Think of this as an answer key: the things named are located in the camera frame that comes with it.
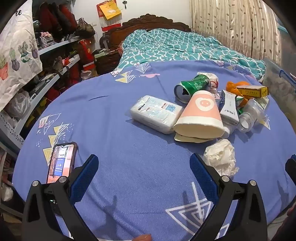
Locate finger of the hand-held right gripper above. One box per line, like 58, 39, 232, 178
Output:
285, 155, 296, 186

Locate red clothes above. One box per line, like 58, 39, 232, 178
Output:
38, 3, 77, 37

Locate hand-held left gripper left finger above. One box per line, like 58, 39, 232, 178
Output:
22, 153, 100, 241

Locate white medicine box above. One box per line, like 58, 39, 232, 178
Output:
218, 90, 240, 126

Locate red and yellow wall calendar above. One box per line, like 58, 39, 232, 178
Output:
97, 0, 122, 32

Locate white paper wrapper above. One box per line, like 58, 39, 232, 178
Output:
198, 72, 219, 90

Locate white tissue pack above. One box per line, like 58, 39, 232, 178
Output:
129, 95, 184, 135

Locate green drink can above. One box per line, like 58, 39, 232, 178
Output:
174, 74, 211, 104

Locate blue printed bedsheet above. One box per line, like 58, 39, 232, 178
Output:
11, 59, 296, 241

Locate clear storage bins teal lids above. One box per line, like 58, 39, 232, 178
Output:
262, 59, 296, 112

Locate teal patterned quilt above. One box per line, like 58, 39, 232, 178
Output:
116, 29, 266, 78

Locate grey metal shelf rack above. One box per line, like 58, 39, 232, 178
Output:
0, 37, 81, 144

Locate carved wooden headboard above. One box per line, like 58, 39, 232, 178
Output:
99, 14, 191, 47

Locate green and white packet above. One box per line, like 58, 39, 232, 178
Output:
253, 95, 270, 110

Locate white tissue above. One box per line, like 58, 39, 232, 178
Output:
203, 138, 240, 178

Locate cactus printed cloth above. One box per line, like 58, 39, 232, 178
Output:
0, 0, 43, 112

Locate leaf patterned curtain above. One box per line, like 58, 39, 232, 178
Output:
190, 0, 282, 65

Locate clear plastic bottle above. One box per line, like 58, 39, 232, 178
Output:
238, 98, 266, 133

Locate dark wooden nightstand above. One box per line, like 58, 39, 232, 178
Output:
95, 50, 121, 75

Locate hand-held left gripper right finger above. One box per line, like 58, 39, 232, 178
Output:
190, 153, 269, 241

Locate brown handbag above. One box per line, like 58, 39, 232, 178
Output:
75, 19, 95, 39

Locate pink paper cup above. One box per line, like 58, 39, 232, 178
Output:
173, 90, 225, 139

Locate smartphone with dark case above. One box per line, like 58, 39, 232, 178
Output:
46, 142, 78, 186

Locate yellow small box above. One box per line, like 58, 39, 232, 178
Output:
236, 85, 269, 98

